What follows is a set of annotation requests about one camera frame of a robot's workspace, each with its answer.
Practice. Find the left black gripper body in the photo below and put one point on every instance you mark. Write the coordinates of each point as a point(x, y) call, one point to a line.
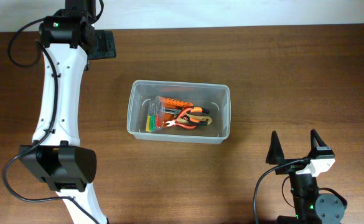
point(106, 48)

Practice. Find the clear screwdriver set case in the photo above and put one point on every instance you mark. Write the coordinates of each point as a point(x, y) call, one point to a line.
point(155, 114)

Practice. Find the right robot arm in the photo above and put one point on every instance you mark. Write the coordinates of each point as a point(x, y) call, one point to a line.
point(310, 205)

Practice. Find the clear plastic container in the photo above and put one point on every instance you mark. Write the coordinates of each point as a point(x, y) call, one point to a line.
point(215, 98)

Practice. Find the red black small pliers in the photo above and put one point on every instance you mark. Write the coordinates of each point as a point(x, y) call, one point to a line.
point(176, 121)

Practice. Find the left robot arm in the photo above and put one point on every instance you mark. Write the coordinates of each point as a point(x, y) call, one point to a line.
point(68, 41)

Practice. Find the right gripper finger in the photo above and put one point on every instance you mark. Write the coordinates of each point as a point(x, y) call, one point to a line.
point(318, 147)
point(275, 153)

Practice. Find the orange socket rail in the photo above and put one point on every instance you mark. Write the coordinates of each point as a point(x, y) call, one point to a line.
point(173, 103)

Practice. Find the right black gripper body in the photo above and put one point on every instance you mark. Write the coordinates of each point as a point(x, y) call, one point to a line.
point(289, 168)

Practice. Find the orange black needle-nose pliers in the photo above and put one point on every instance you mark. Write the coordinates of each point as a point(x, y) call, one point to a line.
point(195, 111)

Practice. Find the orange scraper wooden handle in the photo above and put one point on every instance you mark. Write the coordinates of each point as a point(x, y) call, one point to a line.
point(196, 120)

